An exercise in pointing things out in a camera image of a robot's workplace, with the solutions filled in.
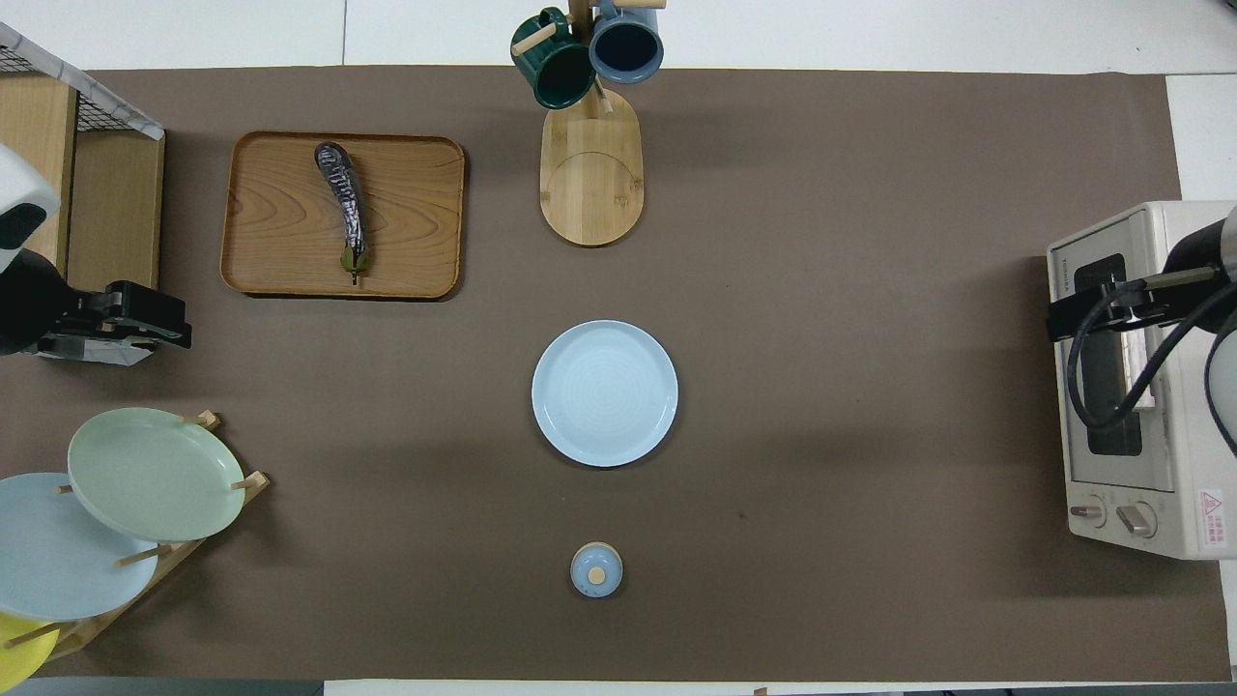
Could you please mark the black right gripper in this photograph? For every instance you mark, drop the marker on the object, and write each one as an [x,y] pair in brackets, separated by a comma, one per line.
[1111,307]

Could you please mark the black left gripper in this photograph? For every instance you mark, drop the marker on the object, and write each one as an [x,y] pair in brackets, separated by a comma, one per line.
[126,307]

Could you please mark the beige toaster oven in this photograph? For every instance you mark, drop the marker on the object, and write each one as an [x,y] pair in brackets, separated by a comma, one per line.
[1102,474]

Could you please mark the dark purple eggplant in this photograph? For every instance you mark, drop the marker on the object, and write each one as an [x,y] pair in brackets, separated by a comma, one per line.
[346,198]

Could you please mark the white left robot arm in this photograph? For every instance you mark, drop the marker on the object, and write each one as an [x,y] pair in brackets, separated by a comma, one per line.
[19,184]

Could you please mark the pale green plate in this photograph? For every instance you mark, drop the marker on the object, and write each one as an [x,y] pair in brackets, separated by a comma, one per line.
[155,474]

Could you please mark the wooden serving tray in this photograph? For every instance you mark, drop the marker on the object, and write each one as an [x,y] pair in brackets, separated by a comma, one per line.
[280,232]

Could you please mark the light blue racked plate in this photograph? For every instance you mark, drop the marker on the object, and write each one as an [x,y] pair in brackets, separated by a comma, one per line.
[58,570]

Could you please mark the brown table mat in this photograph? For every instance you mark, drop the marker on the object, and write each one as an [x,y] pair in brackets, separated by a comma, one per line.
[821,290]

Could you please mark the wooden plate rack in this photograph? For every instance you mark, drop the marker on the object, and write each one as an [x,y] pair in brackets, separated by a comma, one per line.
[97,623]

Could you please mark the yellow plate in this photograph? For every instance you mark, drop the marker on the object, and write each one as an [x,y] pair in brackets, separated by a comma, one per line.
[19,662]

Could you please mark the wooden mug tree stand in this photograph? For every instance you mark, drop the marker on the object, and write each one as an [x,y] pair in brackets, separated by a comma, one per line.
[589,184]

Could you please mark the dark green mug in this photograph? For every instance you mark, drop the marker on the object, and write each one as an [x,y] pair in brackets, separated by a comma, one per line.
[556,72]

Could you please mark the blue mug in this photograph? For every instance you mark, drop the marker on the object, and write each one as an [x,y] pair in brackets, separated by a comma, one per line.
[626,43]

